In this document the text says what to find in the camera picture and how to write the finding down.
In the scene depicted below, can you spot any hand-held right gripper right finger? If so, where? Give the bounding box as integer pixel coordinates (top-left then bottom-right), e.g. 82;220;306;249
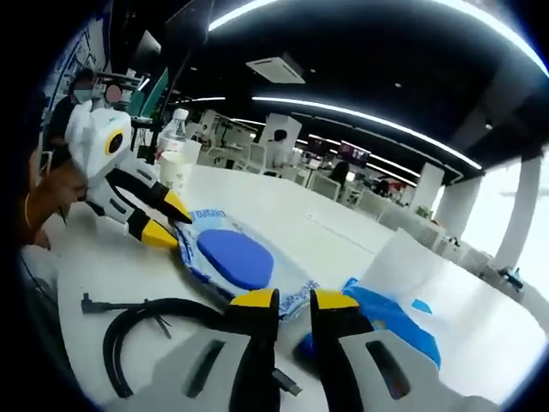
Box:
309;288;501;412

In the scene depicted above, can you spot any person's left hand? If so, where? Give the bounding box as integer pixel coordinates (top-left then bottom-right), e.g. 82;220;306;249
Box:
36;165;90;216

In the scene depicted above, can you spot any white pillar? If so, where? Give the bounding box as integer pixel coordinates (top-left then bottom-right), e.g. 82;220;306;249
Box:
492;155;544;270
437;174;482;239

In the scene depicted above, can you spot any wall screen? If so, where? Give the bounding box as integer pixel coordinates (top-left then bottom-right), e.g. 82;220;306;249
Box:
338;143;371;169

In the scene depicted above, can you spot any large black monitor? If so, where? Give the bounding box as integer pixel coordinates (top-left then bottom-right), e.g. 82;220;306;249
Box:
161;0;214;70

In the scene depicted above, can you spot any thick black cable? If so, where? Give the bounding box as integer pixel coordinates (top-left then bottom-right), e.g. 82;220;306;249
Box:
80;293;304;399

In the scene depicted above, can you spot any white paper cup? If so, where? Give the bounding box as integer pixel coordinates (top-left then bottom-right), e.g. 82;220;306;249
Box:
159;150;195;195

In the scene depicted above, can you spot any wall poster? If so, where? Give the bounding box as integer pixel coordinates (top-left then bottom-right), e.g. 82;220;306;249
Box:
45;16;111;112

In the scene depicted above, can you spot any clear plastic bottle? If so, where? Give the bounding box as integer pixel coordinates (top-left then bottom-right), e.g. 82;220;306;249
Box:
157;106;190;156

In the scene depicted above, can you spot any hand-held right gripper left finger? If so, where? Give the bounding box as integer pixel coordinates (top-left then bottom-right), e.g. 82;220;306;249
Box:
145;288;282;412

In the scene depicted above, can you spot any long ceiling light strip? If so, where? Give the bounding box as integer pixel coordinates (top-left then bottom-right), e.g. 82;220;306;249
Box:
208;0;549;79
250;94;485;171

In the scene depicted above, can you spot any small black monitor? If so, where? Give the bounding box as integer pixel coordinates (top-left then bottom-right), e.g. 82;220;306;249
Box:
128;29;163;81

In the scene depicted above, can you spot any clear pack with blue oval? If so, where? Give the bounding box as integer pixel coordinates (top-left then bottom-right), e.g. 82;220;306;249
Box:
172;208;322;321

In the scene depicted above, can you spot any ceiling air conditioner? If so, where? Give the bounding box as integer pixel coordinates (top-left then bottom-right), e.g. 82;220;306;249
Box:
244;52;307;86

